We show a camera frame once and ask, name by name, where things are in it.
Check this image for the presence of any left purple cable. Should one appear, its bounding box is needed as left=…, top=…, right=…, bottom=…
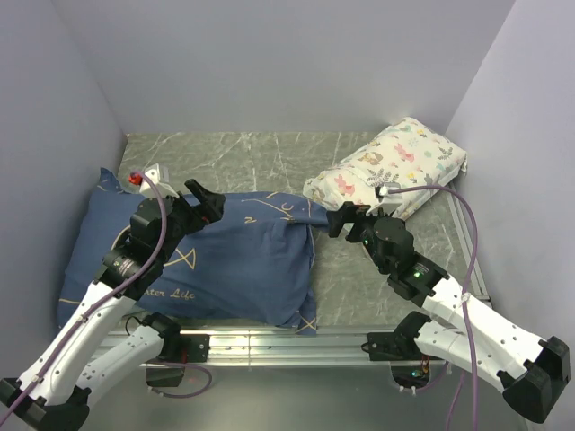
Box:
left=0, top=172, right=215, bottom=414

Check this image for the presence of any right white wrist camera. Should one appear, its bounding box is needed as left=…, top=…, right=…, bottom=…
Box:
left=366, top=182, right=403, bottom=216

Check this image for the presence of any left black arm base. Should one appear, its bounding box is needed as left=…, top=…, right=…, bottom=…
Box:
left=142, top=312, right=213, bottom=399

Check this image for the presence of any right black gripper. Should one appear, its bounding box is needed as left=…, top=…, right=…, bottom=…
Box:
left=327, top=200, right=395, bottom=275

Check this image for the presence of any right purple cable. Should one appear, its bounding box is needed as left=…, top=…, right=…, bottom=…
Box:
left=388, top=184, right=480, bottom=431

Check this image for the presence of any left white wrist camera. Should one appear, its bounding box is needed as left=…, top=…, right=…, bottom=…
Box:
left=128, top=163, right=178, bottom=198

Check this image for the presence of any aluminium mounting rail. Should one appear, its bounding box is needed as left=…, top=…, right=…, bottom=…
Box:
left=93, top=188, right=495, bottom=369

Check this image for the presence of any floral patterned pillow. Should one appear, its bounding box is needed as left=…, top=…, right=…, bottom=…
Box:
left=303, top=117, right=467, bottom=210

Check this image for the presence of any blue pillowcase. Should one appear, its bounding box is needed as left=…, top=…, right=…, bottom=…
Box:
left=57, top=169, right=327, bottom=335

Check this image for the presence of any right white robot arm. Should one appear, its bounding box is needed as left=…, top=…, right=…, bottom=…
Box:
left=327, top=202, right=571, bottom=424

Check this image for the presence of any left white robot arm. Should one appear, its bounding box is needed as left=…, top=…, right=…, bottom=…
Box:
left=1, top=172, right=226, bottom=430

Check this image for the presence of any purple cable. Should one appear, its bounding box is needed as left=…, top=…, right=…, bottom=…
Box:
left=0, top=172, right=215, bottom=414
left=388, top=184, right=480, bottom=431

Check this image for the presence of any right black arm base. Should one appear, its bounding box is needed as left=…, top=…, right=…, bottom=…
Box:
left=361, top=312, right=450, bottom=396

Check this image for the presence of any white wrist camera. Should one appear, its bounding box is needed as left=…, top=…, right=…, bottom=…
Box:
left=128, top=163, right=178, bottom=198
left=366, top=182, right=403, bottom=216

